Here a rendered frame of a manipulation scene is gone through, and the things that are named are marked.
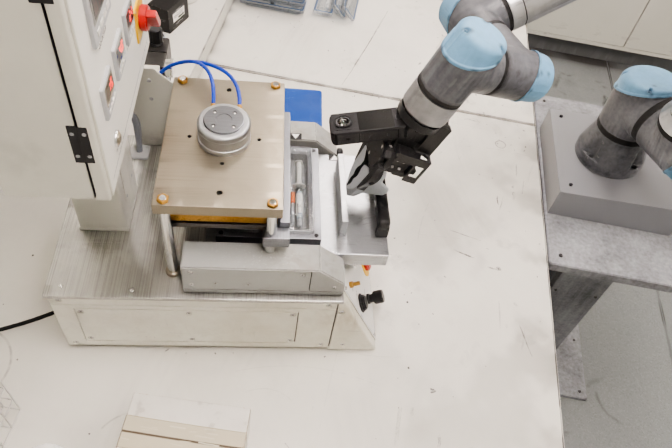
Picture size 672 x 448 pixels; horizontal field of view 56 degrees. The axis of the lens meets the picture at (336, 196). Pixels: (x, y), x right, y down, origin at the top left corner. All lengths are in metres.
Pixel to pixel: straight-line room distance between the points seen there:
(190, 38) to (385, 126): 0.86
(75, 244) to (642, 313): 1.92
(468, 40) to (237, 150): 0.36
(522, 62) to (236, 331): 0.63
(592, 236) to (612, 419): 0.84
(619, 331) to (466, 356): 1.21
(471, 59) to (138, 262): 0.60
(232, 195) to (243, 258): 0.12
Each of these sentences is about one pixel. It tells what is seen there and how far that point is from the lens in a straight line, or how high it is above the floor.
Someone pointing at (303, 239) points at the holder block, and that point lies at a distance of 0.99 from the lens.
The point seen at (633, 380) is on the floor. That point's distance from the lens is 2.30.
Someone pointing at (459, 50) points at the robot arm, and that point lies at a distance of 0.85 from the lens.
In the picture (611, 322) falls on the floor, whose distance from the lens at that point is 2.38.
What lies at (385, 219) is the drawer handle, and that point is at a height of 1.01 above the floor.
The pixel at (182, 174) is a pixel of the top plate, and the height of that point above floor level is 1.11.
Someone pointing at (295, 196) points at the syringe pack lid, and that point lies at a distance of 1.03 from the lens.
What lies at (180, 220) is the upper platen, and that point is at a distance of 0.96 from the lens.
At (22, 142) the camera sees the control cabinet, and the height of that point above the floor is 1.25.
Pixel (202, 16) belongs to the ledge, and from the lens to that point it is 1.76.
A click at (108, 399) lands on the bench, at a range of 1.15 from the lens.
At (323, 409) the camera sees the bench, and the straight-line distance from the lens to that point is 1.13.
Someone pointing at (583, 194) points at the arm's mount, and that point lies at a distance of 1.46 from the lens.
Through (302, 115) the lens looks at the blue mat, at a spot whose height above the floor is 0.75.
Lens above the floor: 1.80
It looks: 50 degrees down
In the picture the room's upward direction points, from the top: 10 degrees clockwise
